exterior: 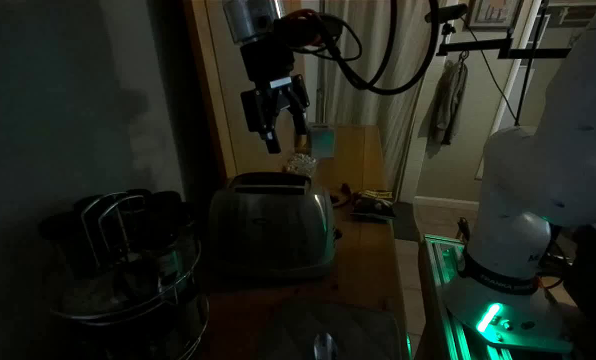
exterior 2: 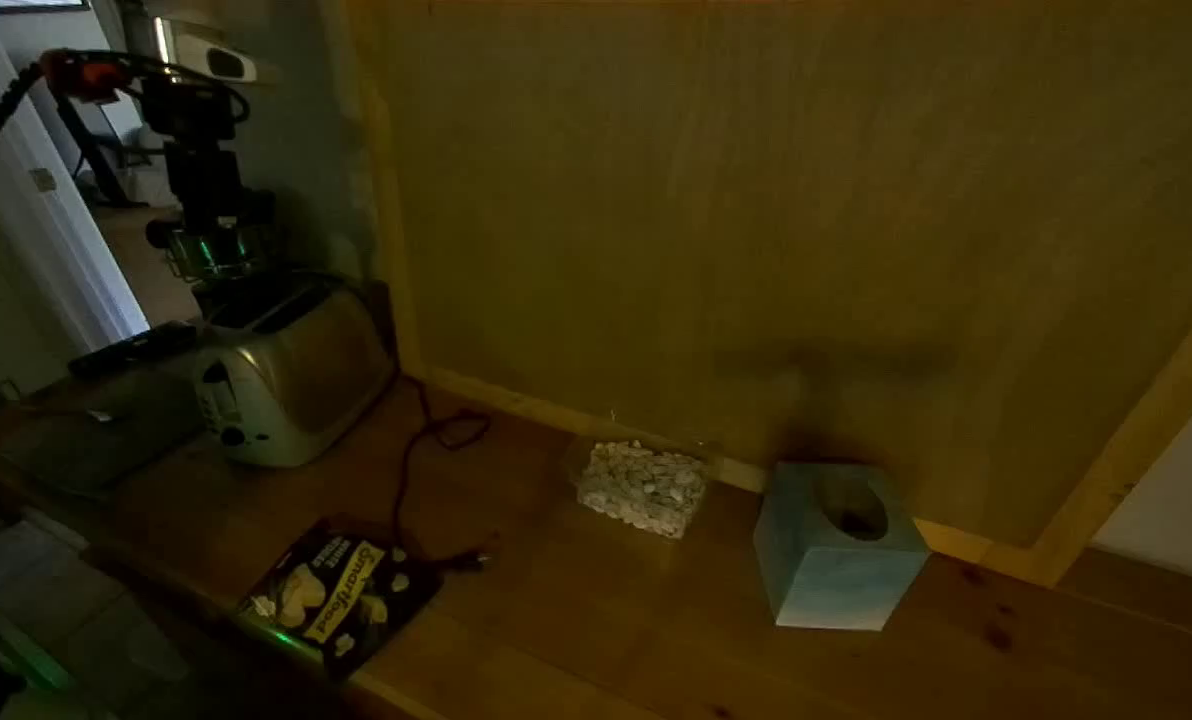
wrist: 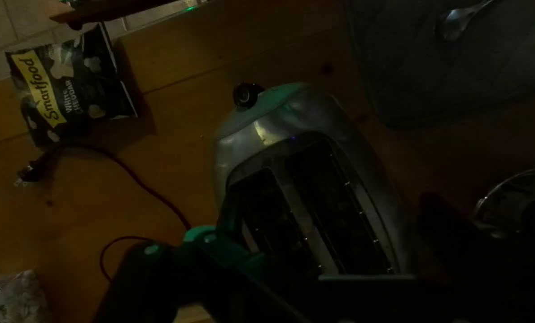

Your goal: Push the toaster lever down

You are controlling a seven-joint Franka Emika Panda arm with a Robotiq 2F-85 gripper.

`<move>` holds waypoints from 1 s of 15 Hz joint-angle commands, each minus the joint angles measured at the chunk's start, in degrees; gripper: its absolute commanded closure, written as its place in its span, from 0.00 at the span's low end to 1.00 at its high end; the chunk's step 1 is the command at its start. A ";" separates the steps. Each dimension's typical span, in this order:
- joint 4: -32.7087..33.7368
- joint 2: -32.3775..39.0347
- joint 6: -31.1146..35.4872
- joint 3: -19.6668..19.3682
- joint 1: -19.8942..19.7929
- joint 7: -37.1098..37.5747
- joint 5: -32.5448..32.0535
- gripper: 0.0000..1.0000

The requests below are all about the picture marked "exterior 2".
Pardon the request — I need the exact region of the black gripper green light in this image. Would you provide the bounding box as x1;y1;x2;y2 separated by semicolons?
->
146;190;282;324

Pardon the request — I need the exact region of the silver two-slot toaster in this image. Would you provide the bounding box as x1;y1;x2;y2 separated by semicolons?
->
193;280;393;466

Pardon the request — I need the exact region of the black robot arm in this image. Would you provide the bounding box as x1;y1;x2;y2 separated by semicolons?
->
0;49;278;320

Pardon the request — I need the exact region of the dark tray on table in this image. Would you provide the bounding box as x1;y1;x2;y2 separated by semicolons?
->
0;366;204;498

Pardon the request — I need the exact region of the black popcorn snack box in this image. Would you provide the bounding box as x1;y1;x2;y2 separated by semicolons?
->
240;521;439;679

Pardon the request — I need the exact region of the clear bag of white bits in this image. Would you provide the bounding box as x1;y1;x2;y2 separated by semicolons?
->
574;440;714;539

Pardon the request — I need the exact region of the light blue tissue box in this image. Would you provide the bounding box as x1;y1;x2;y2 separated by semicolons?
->
753;459;930;632

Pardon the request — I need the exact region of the large wooden back panel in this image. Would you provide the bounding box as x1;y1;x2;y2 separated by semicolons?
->
339;0;1192;584

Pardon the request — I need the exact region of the white door frame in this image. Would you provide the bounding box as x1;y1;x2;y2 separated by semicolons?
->
0;0;155;404

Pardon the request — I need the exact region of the black toaster power cord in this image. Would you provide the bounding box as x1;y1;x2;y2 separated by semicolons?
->
385;370;504;576

